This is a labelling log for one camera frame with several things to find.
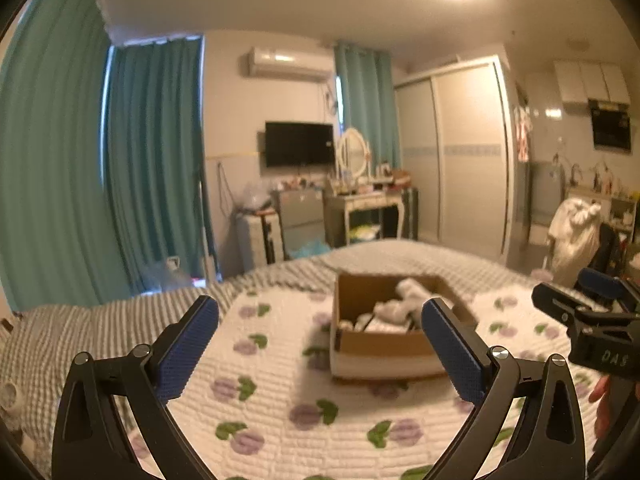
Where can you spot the brown cardboard box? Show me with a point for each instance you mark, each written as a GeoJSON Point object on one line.
{"type": "Point", "coordinates": [376, 357]}

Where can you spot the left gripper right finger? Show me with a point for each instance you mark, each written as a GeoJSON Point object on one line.
{"type": "Point", "coordinates": [548, 440]}

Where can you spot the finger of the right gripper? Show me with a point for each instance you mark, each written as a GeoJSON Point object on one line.
{"type": "Point", "coordinates": [623, 291]}
{"type": "Point", "coordinates": [565, 309]}

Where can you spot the teal window curtain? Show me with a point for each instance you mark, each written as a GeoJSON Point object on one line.
{"type": "Point", "coordinates": [102, 161]}

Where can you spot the white dressing table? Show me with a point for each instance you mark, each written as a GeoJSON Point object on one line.
{"type": "Point", "coordinates": [338, 208]}

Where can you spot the person's right hand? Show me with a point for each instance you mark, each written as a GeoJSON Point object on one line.
{"type": "Point", "coordinates": [599, 395]}

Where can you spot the white floral quilt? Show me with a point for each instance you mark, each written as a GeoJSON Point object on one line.
{"type": "Point", "coordinates": [262, 403]}

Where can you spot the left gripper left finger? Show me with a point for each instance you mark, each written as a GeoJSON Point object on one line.
{"type": "Point", "coordinates": [90, 440]}

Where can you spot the white socks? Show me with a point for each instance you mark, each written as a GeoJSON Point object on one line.
{"type": "Point", "coordinates": [408, 307]}

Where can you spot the white vanity mirror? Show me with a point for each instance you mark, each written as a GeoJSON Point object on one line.
{"type": "Point", "coordinates": [353, 156]}

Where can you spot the grey mini fridge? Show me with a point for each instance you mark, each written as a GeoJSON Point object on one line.
{"type": "Point", "coordinates": [301, 218]}

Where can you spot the black range hood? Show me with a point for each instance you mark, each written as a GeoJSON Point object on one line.
{"type": "Point", "coordinates": [610, 125]}

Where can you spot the black wall television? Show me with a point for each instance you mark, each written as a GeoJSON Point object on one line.
{"type": "Point", "coordinates": [295, 144]}

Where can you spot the teal curtain by wardrobe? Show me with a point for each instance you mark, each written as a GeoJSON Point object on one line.
{"type": "Point", "coordinates": [369, 99]}

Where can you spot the white kitchen wall cabinets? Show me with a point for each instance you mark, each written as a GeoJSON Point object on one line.
{"type": "Point", "coordinates": [581, 82]}

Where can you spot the grey checked bed sheet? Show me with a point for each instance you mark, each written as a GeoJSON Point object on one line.
{"type": "Point", "coordinates": [37, 349]}

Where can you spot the white sliding wardrobe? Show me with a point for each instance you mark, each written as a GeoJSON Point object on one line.
{"type": "Point", "coordinates": [456, 142]}

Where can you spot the dark blue wet wipes pack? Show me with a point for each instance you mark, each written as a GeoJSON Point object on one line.
{"type": "Point", "coordinates": [370, 323]}

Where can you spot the white air conditioner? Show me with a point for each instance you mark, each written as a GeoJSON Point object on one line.
{"type": "Point", "coordinates": [275, 63]}

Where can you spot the white laundry bag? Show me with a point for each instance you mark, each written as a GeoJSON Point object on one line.
{"type": "Point", "coordinates": [574, 238]}

